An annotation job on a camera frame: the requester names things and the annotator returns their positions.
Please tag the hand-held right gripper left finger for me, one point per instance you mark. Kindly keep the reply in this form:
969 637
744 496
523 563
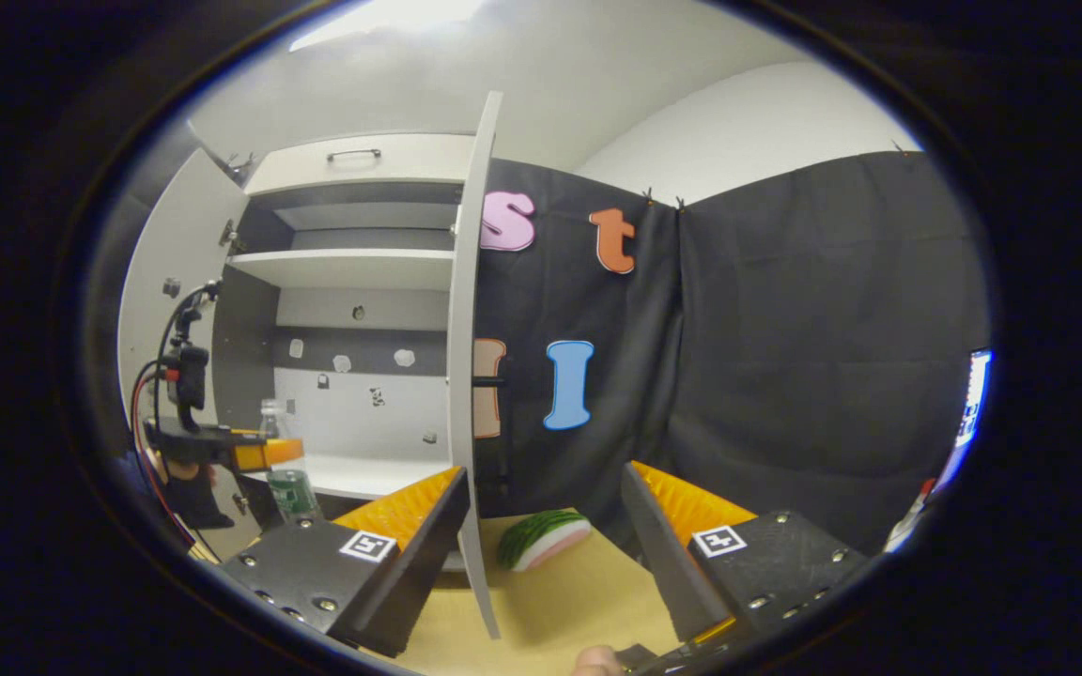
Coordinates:
428 545

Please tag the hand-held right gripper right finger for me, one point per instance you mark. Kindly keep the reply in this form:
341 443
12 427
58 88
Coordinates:
658 545

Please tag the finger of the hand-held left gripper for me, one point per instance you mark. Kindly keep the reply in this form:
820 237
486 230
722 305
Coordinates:
208 443

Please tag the white cabinet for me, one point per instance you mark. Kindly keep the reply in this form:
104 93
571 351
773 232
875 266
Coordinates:
250 347

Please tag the clear plastic bottle green label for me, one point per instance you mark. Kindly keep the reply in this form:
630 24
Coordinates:
292 493

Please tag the white door with camera sticker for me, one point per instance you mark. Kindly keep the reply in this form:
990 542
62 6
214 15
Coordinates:
175 235

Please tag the white cabinet shelf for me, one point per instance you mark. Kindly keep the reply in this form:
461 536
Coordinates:
363 270

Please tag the white cabinet drawer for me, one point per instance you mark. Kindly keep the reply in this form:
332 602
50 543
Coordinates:
409 160

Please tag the toy watermelon slice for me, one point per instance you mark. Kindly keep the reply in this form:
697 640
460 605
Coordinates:
541 540

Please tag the computer monitor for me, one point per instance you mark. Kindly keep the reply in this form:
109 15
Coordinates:
973 394

